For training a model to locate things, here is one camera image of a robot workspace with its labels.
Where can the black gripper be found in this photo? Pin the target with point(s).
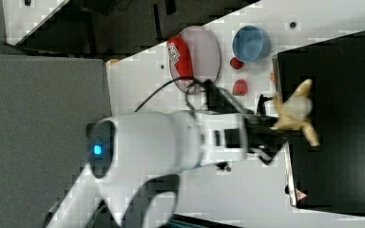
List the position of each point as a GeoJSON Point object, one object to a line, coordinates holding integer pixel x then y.
{"type": "Point", "coordinates": [263, 139]}

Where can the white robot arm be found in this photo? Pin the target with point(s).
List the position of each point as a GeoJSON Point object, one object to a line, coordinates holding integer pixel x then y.
{"type": "Point", "coordinates": [134, 163]}

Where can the black toaster oven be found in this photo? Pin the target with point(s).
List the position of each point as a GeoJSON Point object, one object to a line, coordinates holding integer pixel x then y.
{"type": "Point", "coordinates": [331, 179]}

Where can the large red strawberry toy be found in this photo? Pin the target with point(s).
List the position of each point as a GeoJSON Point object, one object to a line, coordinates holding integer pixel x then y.
{"type": "Point", "coordinates": [240, 88]}

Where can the small red strawberry toy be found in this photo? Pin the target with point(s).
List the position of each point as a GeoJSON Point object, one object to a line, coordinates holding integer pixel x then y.
{"type": "Point", "coordinates": [235, 63]}

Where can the blue cup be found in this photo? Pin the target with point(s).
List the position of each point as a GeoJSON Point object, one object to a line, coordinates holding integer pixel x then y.
{"type": "Point", "coordinates": [251, 44]}

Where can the round grey plate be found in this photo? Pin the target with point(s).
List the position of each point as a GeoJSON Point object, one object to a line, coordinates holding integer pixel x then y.
{"type": "Point", "coordinates": [204, 52]}

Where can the red ketchup bottle toy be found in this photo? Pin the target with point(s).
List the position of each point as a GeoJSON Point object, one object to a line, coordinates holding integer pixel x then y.
{"type": "Point", "coordinates": [179, 56]}

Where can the grey partition panel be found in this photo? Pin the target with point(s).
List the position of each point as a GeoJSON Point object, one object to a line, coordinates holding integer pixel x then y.
{"type": "Point", "coordinates": [46, 102]}

